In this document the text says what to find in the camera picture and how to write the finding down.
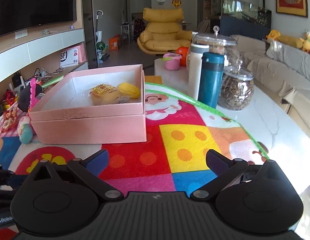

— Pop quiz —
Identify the red snack packet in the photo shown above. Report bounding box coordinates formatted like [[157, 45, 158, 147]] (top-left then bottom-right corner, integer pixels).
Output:
[[1, 105, 27, 133]]

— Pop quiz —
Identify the packaged small bread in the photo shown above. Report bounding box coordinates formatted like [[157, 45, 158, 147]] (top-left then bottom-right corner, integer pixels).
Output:
[[89, 84, 122, 106]]

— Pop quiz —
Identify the black plush toy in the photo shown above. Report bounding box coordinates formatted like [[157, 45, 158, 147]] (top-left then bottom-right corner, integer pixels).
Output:
[[18, 84, 45, 113]]

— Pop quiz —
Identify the pink plastic strainer scoop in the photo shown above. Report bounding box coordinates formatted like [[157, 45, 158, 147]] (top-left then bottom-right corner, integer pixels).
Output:
[[27, 78, 43, 113]]

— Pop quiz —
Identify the yellow corn toy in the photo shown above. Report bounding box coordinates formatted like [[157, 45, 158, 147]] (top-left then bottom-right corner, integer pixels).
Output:
[[117, 82, 141, 99]]

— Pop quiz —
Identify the pastel squishy figure toy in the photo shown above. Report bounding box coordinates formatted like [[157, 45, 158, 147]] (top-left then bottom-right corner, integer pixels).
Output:
[[17, 116, 33, 144]]

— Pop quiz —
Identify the colourful cartoon play mat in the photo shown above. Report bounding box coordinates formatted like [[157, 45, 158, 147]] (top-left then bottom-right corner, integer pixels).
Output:
[[0, 83, 268, 193]]

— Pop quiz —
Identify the pink gift box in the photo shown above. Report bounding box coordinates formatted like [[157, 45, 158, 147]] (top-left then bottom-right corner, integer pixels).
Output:
[[29, 64, 147, 144]]

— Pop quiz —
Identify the red yellow toy truck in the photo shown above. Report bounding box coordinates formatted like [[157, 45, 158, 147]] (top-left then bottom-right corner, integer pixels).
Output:
[[1, 89, 18, 111]]

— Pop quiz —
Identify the small glass jar of nuts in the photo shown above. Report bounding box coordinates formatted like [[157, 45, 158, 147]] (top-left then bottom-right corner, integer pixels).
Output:
[[218, 60, 255, 111]]

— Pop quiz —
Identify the teal thermos bottle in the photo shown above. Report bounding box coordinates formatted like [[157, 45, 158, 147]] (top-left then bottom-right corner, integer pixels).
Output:
[[198, 52, 224, 108]]

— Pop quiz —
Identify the grey covered sofa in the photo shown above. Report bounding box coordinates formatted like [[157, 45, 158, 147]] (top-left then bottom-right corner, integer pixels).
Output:
[[231, 35, 310, 137]]

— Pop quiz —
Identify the white SF courier box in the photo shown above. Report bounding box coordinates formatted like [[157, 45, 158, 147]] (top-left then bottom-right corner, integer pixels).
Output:
[[60, 47, 79, 68]]

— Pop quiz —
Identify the pink toy bucket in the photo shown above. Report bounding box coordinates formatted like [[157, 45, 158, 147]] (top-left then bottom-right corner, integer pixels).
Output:
[[162, 53, 182, 71]]

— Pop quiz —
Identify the white tumbler bottle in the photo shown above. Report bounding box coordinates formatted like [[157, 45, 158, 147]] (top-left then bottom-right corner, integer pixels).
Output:
[[187, 43, 209, 100]]

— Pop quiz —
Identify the large glass jar with lid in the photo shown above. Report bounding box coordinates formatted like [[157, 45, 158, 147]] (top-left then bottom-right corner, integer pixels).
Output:
[[186, 25, 240, 69]]

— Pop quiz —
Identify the orange shopping bag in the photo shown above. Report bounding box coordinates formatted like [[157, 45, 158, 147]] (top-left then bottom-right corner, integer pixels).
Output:
[[109, 35, 121, 50]]

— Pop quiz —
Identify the yellow duck plush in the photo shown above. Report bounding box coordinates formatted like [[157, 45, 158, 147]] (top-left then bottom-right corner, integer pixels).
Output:
[[266, 29, 310, 54]]

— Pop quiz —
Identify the yellow leather armchair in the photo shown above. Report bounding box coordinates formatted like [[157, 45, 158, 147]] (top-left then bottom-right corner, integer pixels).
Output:
[[137, 8, 192, 55]]

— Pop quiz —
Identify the glass fish tank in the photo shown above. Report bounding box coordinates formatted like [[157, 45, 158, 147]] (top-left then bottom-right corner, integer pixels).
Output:
[[220, 0, 272, 40]]

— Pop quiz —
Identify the black television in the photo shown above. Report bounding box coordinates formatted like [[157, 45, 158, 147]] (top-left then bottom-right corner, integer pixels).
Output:
[[0, 0, 77, 37]]

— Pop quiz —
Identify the white wall shelf unit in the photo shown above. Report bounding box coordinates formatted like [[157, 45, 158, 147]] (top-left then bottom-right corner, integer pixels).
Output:
[[0, 27, 89, 106]]

